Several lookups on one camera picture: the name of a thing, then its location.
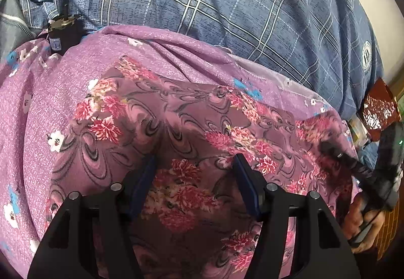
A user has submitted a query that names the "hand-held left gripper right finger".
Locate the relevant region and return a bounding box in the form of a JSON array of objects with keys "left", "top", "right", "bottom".
[{"left": 234, "top": 153, "right": 360, "bottom": 279}]

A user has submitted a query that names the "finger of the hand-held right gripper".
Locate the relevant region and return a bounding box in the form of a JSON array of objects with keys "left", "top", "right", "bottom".
[{"left": 319, "top": 139, "right": 376, "bottom": 183}]

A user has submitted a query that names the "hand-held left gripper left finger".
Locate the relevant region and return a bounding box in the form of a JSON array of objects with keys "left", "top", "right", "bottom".
[{"left": 28, "top": 154, "right": 157, "bottom": 279}]

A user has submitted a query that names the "maroon floral garment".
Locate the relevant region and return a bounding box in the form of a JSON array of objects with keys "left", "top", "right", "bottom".
[{"left": 44, "top": 57, "right": 360, "bottom": 279}]

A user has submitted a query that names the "person's right hand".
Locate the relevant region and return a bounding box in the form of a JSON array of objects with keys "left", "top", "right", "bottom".
[{"left": 343, "top": 194, "right": 384, "bottom": 246}]

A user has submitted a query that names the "blue denim cloth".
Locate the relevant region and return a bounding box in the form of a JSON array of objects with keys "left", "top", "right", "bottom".
[{"left": 359, "top": 139, "right": 381, "bottom": 169}]

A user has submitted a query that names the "crumpled packet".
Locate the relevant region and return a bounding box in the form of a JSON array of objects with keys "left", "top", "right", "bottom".
[{"left": 349, "top": 118, "right": 370, "bottom": 144}]

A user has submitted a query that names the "red foil bag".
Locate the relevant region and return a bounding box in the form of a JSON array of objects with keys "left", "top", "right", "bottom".
[{"left": 361, "top": 77, "right": 400, "bottom": 141}]

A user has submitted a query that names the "purple floral bed sheet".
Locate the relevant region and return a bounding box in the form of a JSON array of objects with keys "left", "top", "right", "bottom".
[{"left": 0, "top": 25, "right": 360, "bottom": 279}]

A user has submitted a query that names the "small black device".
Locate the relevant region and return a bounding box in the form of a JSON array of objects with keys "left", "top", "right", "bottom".
[{"left": 47, "top": 6, "right": 84, "bottom": 54}]

